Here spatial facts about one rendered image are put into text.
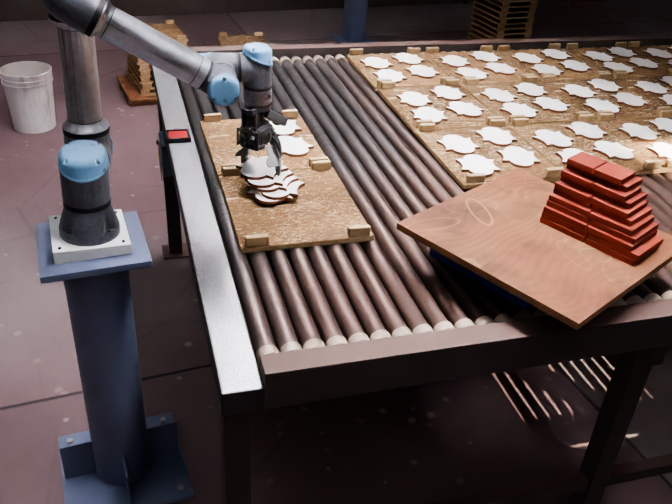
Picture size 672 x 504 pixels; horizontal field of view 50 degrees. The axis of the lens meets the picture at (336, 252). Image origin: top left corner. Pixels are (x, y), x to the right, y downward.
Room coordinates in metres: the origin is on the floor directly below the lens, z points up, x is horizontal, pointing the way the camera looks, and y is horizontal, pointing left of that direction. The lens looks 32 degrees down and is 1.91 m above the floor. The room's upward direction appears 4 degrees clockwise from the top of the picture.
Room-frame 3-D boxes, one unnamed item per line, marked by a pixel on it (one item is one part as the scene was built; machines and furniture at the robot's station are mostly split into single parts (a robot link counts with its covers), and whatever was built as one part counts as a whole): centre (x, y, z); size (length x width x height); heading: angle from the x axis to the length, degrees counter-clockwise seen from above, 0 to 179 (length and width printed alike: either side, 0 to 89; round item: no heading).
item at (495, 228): (1.52, -0.49, 1.03); 0.50 x 0.50 x 0.02; 45
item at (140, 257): (1.60, 0.64, 0.44); 0.38 x 0.38 x 0.87; 24
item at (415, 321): (2.16, 0.08, 0.90); 1.95 x 0.05 x 0.05; 18
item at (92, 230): (1.60, 0.64, 0.95); 0.15 x 0.15 x 0.10
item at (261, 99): (1.84, 0.23, 1.21); 0.08 x 0.08 x 0.05
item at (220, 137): (2.16, 0.26, 0.93); 0.41 x 0.35 x 0.02; 18
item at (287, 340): (2.06, 0.37, 0.90); 1.95 x 0.05 x 0.05; 18
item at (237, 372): (2.03, 0.48, 0.89); 2.08 x 0.09 x 0.06; 18
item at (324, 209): (1.77, 0.13, 0.93); 0.41 x 0.35 x 0.02; 18
